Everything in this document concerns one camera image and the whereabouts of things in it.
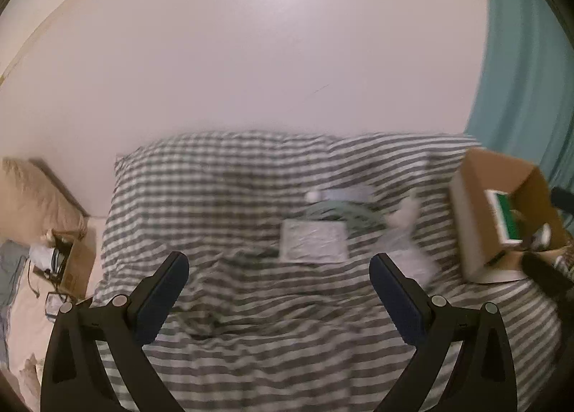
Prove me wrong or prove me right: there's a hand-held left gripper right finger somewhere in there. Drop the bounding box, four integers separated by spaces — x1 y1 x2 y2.
368 252 520 412

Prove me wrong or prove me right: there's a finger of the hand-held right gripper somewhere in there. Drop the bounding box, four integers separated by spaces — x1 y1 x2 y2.
521 251 574 305

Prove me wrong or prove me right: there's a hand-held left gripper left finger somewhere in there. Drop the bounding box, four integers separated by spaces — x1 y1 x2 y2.
40 251 190 412

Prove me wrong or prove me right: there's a white plastic bag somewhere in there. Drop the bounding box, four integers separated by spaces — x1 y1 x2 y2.
377 197 439 284
29 243 58 273

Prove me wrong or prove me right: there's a green and white box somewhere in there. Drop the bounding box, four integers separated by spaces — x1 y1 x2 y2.
485 190 523 248

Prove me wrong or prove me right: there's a brown cardboard box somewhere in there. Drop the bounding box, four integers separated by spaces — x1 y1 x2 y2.
450 147 569 284

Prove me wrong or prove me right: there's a green cable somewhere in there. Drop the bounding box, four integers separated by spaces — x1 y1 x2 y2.
301 199 387 238

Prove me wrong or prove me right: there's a grey and white tube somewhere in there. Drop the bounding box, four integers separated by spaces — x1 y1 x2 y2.
306 185 378 205

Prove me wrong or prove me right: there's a striped bed sheet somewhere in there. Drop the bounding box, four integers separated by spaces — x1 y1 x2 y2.
92 143 563 412

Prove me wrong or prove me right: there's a small open cardboard box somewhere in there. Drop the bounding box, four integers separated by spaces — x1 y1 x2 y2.
50 230 96 300

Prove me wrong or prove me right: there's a checkered pillow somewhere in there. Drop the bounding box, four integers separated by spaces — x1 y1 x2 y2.
99 131 335 296

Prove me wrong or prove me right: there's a white plastic bag on floor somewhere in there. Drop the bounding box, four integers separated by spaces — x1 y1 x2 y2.
29 243 58 273

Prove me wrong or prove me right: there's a striped pillow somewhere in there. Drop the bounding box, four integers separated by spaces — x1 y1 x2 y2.
327 133 483 216

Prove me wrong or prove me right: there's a beige pillow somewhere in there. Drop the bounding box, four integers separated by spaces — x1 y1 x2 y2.
0 157 88 248

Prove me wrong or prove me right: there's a teal curtain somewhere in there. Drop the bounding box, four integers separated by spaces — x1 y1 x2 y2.
465 0 574 233

